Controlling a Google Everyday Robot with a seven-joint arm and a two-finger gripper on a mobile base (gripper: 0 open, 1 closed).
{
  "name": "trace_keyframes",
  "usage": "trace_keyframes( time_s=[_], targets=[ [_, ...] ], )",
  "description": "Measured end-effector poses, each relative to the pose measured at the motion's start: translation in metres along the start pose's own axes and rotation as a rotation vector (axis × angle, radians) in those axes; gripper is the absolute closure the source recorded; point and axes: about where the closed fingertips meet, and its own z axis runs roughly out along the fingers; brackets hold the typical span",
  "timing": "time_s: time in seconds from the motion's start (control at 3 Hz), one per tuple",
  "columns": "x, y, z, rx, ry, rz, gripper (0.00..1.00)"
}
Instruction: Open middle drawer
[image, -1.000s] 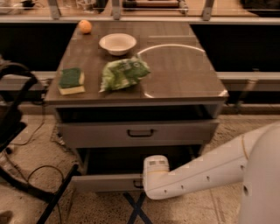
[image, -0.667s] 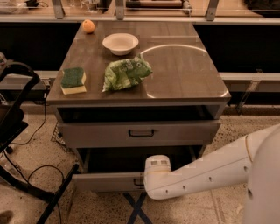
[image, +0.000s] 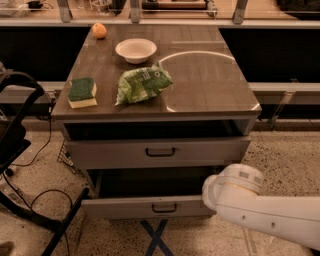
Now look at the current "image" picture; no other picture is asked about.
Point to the grey drawer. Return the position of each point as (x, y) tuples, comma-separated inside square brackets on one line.
[(147, 192), (157, 153)]

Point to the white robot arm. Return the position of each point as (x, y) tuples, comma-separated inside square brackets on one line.
[(234, 194)]

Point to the grey drawer cabinet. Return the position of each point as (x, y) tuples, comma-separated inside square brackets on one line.
[(173, 108)]

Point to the grey top drawer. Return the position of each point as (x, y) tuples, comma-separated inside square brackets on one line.
[(157, 153)]

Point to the green chip bag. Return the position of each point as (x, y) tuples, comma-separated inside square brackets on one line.
[(142, 84)]

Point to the white bowl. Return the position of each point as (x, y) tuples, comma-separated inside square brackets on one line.
[(136, 50)]

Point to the green yellow sponge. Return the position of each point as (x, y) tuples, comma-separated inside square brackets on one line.
[(82, 93)]

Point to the orange fruit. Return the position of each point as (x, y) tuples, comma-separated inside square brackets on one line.
[(99, 30)]

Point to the black metal stand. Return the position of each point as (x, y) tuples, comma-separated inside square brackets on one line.
[(12, 144)]

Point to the wire rack behind cabinet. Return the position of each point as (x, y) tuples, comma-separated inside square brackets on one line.
[(65, 159)]

